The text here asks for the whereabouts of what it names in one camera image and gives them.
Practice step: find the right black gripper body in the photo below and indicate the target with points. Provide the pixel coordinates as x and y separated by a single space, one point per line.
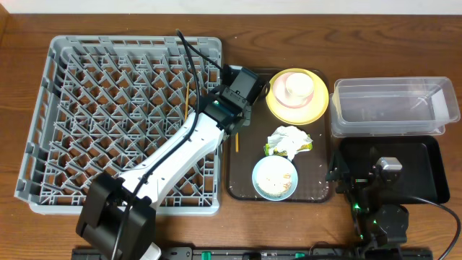
357 180

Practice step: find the wooden chopstick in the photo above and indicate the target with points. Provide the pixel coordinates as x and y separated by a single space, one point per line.
237 146
187 101

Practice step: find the white paper napkin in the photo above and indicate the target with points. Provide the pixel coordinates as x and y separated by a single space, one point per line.
289 134

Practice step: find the food scraps rice pile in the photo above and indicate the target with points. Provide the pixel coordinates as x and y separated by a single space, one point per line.
273 176

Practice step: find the light blue bowl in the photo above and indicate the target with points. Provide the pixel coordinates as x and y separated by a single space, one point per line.
289 193

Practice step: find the green yellow snack wrapper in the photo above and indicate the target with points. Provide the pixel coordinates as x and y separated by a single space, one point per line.
286 149

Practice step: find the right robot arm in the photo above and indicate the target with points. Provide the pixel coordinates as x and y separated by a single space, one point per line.
377 222

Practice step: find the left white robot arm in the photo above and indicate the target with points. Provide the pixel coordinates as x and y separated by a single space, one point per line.
118 216

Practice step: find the black waste tray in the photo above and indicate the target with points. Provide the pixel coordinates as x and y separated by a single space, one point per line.
422 174

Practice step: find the clear plastic waste bin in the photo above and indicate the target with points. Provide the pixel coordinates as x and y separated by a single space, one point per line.
392 106

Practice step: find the dark brown serving tray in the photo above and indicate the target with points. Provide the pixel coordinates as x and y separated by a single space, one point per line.
311 166

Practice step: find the pink bowl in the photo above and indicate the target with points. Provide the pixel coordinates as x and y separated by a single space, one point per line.
280 94

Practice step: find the cream white cup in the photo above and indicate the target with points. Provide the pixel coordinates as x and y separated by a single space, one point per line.
299 87

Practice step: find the yellow plate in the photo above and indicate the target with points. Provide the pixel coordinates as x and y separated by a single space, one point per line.
306 114

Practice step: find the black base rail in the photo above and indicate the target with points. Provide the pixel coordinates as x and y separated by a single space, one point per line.
181 253

